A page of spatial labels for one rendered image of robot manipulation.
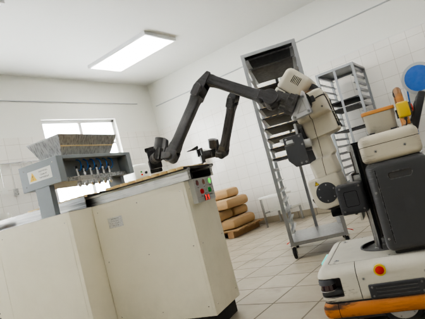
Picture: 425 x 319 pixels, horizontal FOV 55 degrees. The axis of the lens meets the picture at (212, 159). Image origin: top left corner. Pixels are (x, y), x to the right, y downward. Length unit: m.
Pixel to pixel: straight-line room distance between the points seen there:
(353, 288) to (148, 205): 1.19
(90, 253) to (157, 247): 0.43
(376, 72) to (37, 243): 4.74
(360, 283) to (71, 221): 1.61
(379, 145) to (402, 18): 4.25
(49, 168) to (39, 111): 3.93
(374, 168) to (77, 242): 1.67
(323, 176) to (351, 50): 4.19
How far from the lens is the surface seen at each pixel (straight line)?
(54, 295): 2.79
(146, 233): 2.48
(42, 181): 2.69
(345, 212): 2.04
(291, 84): 2.17
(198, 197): 2.34
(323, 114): 2.15
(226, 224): 6.09
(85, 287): 2.60
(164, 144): 2.14
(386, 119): 2.10
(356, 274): 2.00
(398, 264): 1.97
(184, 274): 2.41
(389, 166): 1.94
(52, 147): 2.77
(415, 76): 5.80
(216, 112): 7.13
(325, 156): 2.15
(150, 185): 2.43
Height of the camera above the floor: 0.76
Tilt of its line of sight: 4 degrees up
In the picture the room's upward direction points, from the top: 14 degrees counter-clockwise
